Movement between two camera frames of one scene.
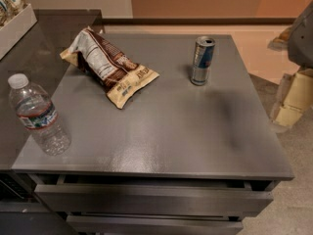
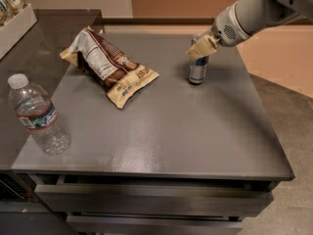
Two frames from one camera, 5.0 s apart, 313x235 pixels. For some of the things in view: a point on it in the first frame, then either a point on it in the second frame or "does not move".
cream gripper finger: x=294 y=97 → x=227 y=29
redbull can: x=202 y=60 does not move
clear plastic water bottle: x=36 y=112 does not move
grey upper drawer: x=111 y=196 does not move
